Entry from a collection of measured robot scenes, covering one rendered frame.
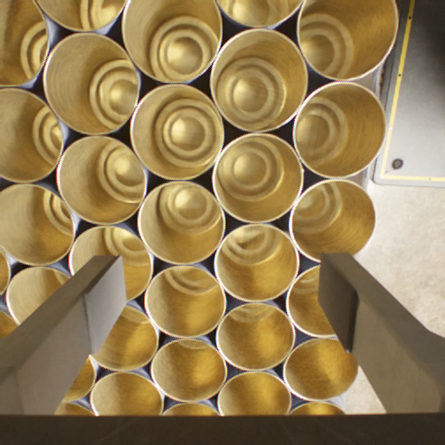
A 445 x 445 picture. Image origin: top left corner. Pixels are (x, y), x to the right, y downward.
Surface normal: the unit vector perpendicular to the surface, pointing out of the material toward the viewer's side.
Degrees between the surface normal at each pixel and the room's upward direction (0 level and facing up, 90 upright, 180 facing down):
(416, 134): 0
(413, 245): 0
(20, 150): 91
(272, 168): 2
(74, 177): 90
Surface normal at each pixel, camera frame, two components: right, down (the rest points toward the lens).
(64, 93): 1.00, -0.01
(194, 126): -0.01, 0.26
